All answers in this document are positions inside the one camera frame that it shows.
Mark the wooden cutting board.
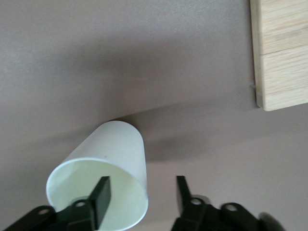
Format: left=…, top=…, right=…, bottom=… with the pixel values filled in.
left=249, top=0, right=308, bottom=112

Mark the white plastic cup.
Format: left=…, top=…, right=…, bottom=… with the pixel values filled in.
left=45, top=120, right=149, bottom=231

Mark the brown table cover mat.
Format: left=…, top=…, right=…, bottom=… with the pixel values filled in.
left=0, top=0, right=308, bottom=231

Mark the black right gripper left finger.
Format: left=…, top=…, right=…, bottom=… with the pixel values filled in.
left=2, top=176, right=113, bottom=231

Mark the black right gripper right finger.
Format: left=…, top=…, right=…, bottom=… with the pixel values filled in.
left=169, top=175, right=262, bottom=231

